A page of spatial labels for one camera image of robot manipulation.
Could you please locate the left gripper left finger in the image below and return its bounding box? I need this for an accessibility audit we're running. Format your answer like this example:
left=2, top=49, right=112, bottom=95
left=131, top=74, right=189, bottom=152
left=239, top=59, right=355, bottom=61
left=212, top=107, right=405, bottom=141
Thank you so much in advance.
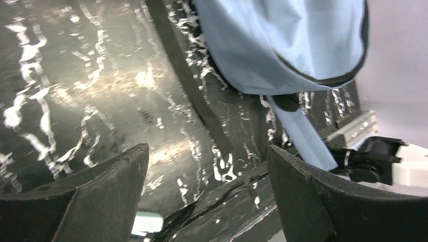
left=1, top=143, right=149, bottom=242

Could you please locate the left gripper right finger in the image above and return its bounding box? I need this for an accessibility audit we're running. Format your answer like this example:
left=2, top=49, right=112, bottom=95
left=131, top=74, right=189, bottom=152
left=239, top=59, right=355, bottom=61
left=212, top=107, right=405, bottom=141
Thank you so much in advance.
left=267, top=146, right=427, bottom=242

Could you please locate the blue student backpack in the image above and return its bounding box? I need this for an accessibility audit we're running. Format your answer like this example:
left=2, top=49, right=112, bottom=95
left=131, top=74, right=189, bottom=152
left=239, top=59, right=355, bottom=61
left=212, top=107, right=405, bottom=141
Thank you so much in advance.
left=194, top=1, right=369, bottom=171

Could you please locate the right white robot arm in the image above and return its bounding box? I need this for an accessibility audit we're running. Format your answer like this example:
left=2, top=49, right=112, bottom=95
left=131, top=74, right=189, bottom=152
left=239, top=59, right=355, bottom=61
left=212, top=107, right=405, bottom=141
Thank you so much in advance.
left=328, top=136, right=427, bottom=197

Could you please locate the teal white stapler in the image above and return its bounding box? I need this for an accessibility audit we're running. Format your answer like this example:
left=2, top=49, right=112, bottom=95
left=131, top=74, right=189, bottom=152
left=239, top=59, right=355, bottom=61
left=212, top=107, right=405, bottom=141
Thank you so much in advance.
left=131, top=211, right=164, bottom=236

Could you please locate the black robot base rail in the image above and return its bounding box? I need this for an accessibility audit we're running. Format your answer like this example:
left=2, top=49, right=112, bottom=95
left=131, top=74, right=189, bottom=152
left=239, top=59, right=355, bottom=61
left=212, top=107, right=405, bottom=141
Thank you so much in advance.
left=153, top=162, right=282, bottom=241

